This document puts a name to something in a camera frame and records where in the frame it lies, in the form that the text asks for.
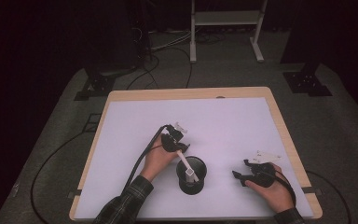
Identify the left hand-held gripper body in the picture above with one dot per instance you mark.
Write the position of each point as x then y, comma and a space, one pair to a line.
172, 141

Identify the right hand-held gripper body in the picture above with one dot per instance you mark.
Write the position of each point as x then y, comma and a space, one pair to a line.
262, 175

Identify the white pen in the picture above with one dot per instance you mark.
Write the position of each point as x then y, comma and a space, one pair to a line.
185, 161

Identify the black mesh pen holder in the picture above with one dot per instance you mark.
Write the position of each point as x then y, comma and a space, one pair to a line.
195, 188

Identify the person's right hand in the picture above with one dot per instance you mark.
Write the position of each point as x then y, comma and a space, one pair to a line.
276, 196

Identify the person's left hand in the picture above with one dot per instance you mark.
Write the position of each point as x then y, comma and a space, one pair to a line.
157, 161

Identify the black tape strip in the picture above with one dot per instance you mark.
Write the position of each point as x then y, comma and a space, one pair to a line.
74, 193
312, 190

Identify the black stand base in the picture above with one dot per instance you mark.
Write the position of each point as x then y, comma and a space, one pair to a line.
306, 82
98, 85

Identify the white metal desk frame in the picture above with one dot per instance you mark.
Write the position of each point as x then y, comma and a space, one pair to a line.
223, 18

